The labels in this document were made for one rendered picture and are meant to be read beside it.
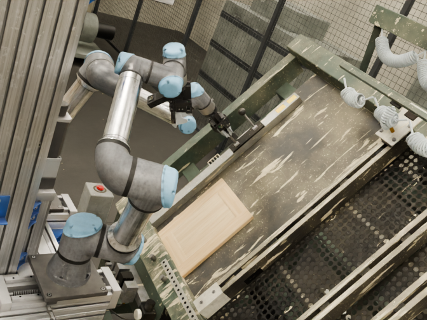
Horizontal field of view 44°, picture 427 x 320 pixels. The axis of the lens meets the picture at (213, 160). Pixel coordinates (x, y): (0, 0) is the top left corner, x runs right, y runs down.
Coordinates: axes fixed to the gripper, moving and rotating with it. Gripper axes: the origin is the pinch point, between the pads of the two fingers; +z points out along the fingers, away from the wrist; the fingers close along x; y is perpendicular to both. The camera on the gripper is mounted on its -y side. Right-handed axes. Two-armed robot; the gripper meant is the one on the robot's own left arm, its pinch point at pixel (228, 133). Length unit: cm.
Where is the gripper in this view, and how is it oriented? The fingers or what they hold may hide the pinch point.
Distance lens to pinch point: 253.1
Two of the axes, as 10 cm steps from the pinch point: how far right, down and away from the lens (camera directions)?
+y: 4.2, 5.1, -7.5
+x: 7.6, -6.5, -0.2
